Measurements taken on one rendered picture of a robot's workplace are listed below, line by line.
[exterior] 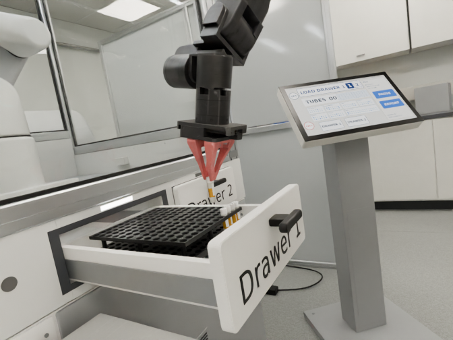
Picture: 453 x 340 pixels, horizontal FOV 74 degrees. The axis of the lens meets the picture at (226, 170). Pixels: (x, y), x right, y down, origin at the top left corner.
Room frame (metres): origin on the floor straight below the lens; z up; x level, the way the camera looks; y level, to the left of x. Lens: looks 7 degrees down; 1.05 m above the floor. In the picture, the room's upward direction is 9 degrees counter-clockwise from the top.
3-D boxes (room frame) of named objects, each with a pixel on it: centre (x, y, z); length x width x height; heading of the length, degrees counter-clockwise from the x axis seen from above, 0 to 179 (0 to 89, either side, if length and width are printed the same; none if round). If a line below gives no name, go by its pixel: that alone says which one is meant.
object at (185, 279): (0.55, 0.13, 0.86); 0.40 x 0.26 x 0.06; 59
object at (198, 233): (0.49, 0.04, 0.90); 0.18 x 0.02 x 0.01; 149
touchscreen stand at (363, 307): (1.29, -0.55, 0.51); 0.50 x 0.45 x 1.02; 9
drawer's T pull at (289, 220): (0.43, -0.07, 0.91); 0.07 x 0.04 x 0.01; 149
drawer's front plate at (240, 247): (0.44, -0.05, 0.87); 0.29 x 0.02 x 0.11; 149
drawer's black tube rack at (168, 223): (0.54, 0.12, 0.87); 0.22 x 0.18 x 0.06; 59
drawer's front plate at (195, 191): (0.87, 0.06, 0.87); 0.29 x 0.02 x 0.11; 149
